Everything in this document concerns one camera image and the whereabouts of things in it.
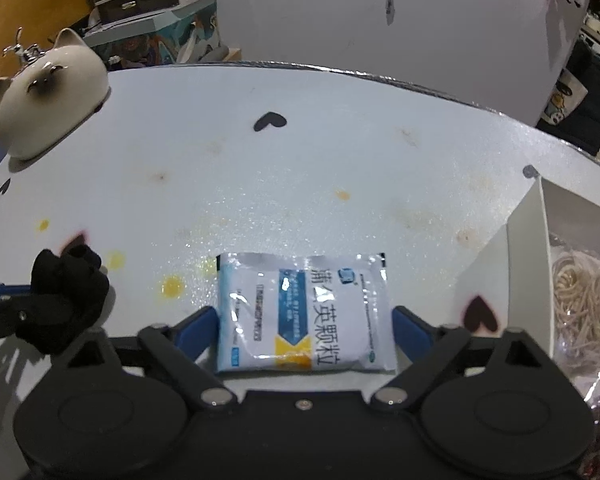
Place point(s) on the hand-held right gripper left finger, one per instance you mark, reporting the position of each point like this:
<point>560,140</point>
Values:
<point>197,331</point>

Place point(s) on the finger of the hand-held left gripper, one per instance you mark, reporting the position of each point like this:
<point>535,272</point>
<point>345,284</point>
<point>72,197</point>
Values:
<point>0,317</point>
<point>2,290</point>

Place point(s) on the white ceramic cat figure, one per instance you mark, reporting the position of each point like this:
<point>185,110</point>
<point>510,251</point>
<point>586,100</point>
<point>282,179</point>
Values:
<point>55,95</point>

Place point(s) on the colourful painted panel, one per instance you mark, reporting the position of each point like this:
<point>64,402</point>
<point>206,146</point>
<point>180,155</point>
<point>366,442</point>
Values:
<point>170,42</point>

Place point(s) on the black cloth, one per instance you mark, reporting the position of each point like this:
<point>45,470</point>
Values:
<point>65,300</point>

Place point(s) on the small metal figurine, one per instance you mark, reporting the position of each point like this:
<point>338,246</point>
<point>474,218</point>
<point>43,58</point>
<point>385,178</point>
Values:
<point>22,50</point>

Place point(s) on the cartoon print tote bag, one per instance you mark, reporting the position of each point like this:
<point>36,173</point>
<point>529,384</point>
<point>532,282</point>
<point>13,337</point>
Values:
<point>562,97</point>

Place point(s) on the white and blue sachet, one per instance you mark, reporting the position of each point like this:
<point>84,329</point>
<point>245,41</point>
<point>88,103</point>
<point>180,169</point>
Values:
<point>305,310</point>

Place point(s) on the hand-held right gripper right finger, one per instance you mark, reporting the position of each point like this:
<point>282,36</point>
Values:
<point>412,332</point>

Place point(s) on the bag of beige rubber bands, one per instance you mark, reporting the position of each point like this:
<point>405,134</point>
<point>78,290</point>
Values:
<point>585,290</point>

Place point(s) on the white cardboard box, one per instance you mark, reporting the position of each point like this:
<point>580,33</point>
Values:
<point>525,260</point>

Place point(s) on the black heart sticker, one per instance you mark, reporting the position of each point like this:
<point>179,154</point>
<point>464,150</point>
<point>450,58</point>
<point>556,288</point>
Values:
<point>270,121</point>

